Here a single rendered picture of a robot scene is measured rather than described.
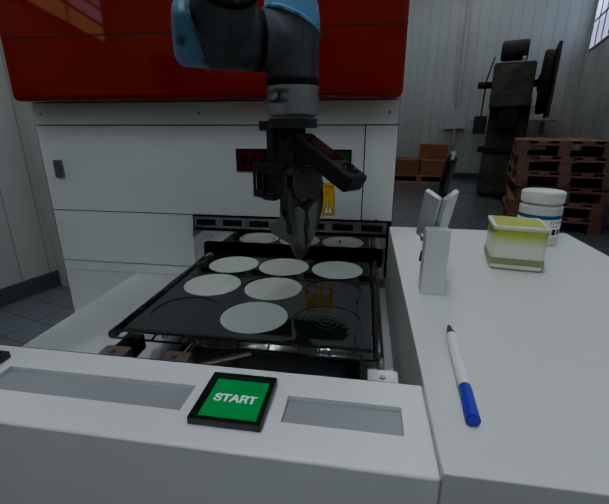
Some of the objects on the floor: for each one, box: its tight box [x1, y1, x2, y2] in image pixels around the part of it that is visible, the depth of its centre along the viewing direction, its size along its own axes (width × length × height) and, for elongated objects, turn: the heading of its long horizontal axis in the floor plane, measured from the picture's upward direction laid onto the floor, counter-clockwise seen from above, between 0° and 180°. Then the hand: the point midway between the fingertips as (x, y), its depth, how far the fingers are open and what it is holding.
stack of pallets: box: [501, 137, 609, 236], centre depth 492 cm, size 143×102×102 cm
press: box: [472, 39, 563, 198], centre depth 654 cm, size 133×118×254 cm
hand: (304, 252), depth 61 cm, fingers closed
